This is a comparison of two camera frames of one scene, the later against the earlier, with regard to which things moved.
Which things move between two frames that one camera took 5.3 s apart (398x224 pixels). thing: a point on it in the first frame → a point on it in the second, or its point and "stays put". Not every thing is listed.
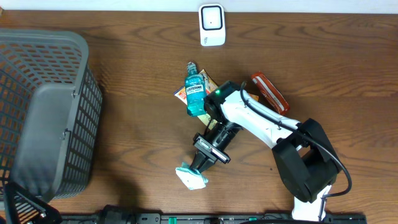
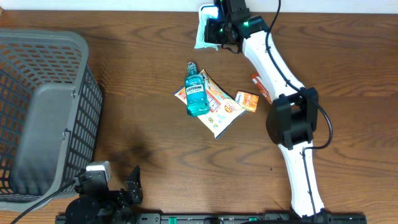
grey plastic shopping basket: x=50 y=112 stays put
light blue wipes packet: x=192 y=178 → x=206 y=11
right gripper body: x=217 y=140 → x=217 y=32
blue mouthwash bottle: x=195 y=91 stays put
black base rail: x=209 y=218 stays put
